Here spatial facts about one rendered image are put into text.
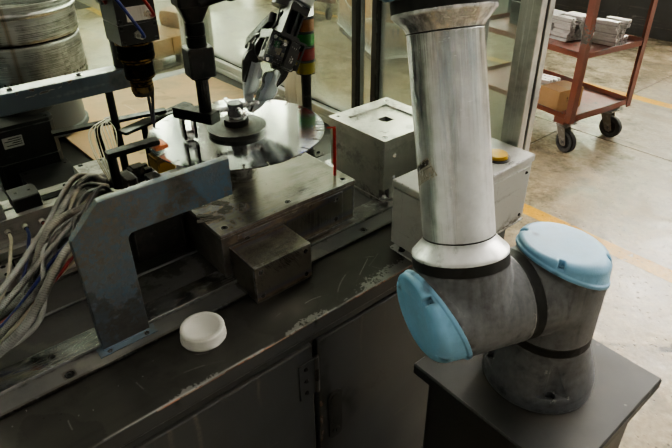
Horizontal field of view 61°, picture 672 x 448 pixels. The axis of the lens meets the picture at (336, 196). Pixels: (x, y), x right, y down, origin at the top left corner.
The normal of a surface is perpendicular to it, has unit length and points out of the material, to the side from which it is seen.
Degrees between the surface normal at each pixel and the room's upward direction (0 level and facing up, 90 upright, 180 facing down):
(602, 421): 0
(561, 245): 7
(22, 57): 90
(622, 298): 0
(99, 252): 90
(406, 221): 90
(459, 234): 74
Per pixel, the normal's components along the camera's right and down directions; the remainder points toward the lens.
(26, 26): 0.62, 0.39
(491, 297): 0.39, 0.16
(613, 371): -0.01, -0.86
